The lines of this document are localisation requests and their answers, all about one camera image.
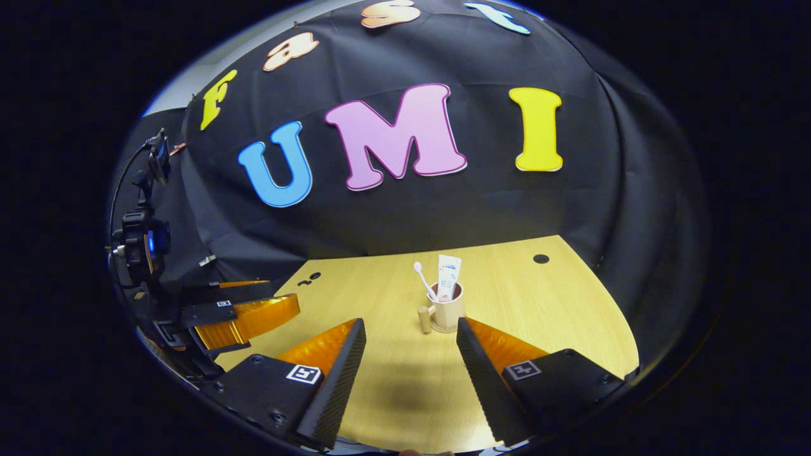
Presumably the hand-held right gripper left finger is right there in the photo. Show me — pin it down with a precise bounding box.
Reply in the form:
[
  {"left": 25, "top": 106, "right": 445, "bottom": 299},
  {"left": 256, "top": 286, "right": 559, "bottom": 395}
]
[{"left": 201, "top": 318, "right": 367, "bottom": 450}]

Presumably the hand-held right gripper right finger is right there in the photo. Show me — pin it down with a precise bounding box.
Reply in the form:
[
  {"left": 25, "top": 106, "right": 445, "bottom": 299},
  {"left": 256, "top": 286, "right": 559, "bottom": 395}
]
[{"left": 456, "top": 317, "right": 628, "bottom": 447}]

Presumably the beige cup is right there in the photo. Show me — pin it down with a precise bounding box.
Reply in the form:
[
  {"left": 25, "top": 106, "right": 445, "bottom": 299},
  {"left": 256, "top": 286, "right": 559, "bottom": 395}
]
[{"left": 418, "top": 283, "right": 465, "bottom": 334}]

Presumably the white toothpaste tube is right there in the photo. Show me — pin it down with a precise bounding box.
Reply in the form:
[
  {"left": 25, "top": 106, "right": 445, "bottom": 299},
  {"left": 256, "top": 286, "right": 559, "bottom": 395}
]
[{"left": 437, "top": 255, "right": 463, "bottom": 302}]

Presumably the pink toothbrush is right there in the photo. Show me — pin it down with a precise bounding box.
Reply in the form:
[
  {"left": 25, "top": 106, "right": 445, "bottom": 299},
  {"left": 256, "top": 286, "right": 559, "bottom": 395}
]
[{"left": 414, "top": 262, "right": 438, "bottom": 301}]

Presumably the wooden desktop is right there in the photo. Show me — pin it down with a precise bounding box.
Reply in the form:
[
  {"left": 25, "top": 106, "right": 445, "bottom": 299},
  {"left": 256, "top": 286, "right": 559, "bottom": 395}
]
[{"left": 215, "top": 235, "right": 639, "bottom": 454}]

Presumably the black backdrop cloth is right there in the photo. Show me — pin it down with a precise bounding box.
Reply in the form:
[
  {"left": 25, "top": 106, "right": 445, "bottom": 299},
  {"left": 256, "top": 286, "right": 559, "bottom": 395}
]
[{"left": 108, "top": 0, "right": 710, "bottom": 355}]

